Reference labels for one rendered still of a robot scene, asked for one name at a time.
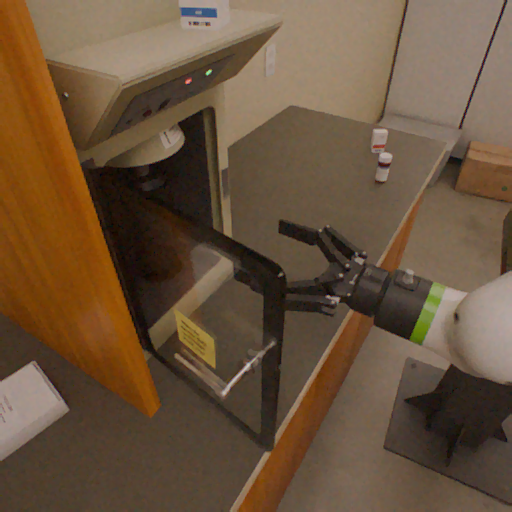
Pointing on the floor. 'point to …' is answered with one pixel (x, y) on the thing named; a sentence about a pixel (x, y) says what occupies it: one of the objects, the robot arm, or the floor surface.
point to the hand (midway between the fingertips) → (265, 248)
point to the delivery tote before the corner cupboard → (425, 135)
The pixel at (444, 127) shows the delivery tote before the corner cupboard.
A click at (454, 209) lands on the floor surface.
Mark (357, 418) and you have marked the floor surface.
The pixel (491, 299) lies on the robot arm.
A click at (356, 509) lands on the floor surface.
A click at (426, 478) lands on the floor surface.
